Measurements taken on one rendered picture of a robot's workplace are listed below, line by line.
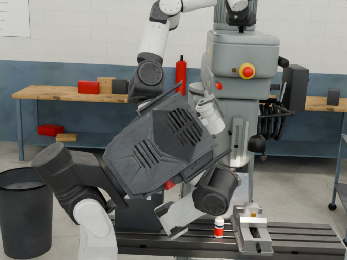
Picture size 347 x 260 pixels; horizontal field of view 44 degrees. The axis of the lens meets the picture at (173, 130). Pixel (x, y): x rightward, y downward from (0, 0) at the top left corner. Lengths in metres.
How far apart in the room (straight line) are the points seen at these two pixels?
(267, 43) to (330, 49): 4.78
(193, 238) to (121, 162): 0.84
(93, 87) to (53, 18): 1.21
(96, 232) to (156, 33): 0.68
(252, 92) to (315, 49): 4.61
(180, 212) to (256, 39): 0.69
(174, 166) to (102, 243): 0.36
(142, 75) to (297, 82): 0.97
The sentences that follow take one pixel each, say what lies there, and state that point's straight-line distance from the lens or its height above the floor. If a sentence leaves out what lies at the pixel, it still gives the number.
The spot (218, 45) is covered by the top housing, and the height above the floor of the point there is 1.85.
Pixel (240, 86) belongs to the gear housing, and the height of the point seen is 1.68.
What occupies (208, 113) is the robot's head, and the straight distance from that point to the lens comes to 1.45.
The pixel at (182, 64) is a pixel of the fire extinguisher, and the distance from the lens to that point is 5.94.
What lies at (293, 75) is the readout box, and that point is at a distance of 2.14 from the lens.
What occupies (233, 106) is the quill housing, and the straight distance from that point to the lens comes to 1.81.
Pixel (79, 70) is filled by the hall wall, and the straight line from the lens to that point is 6.25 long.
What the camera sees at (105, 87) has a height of 0.96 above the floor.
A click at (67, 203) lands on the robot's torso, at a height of 1.39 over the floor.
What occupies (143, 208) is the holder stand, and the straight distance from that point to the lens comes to 2.04.
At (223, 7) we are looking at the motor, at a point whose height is 1.99.
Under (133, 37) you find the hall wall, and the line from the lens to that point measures 6.09.
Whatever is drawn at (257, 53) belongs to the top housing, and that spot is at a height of 1.83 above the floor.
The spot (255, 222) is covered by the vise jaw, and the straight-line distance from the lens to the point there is 2.02.
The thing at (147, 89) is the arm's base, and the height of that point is 1.72.
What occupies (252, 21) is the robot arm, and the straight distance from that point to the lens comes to 1.80.
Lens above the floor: 1.97
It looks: 16 degrees down
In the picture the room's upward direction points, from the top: 2 degrees clockwise
